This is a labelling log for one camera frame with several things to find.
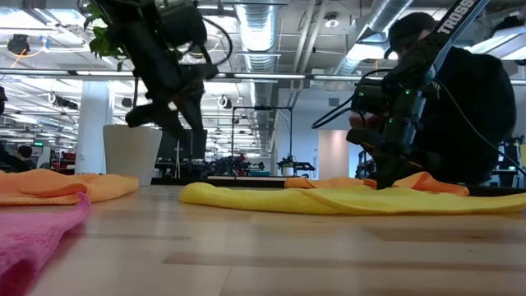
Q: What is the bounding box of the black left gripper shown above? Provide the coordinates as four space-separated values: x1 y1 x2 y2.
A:
108 16 219 143

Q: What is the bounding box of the orange microfiber towel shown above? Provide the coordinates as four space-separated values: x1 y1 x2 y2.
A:
284 171 471 197
0 168 140 206

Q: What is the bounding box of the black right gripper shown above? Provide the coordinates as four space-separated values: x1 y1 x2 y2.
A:
376 81 439 191

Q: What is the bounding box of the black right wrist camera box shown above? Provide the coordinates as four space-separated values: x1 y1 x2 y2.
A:
346 127 384 154

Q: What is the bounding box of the black left wrist camera cable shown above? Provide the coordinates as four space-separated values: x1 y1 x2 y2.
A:
201 16 234 67

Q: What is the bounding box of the white plant pot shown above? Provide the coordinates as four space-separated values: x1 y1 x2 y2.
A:
102 124 164 187

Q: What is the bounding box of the black background frame rig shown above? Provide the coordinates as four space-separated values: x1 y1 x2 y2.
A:
231 105 293 169

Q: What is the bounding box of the pink microfiber towel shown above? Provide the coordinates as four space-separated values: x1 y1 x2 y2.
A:
0 192 92 296

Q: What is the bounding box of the background robot rig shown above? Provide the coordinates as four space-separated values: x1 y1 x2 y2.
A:
209 154 266 178

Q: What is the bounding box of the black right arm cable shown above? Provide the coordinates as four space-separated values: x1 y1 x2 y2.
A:
433 77 526 178

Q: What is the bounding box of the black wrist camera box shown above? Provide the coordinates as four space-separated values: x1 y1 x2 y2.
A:
125 102 165 129
346 127 384 154

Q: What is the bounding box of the green leafy plant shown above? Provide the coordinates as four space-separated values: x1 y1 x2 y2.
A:
83 0 139 127

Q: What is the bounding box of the yellow microfiber towel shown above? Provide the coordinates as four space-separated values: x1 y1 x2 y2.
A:
178 182 526 216

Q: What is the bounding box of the person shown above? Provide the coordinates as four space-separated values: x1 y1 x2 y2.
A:
348 11 518 186
0 144 37 173

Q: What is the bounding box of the black ceiling device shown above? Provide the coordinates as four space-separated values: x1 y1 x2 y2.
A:
7 34 30 55

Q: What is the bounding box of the black background stand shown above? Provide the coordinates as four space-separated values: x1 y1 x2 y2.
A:
496 135 526 188

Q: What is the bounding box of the white building pillar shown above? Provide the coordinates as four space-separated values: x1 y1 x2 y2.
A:
75 80 114 176

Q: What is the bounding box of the dark background monitor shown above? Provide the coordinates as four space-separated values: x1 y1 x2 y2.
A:
158 129 209 161

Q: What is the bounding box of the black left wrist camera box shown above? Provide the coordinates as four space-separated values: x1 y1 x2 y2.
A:
125 102 165 129

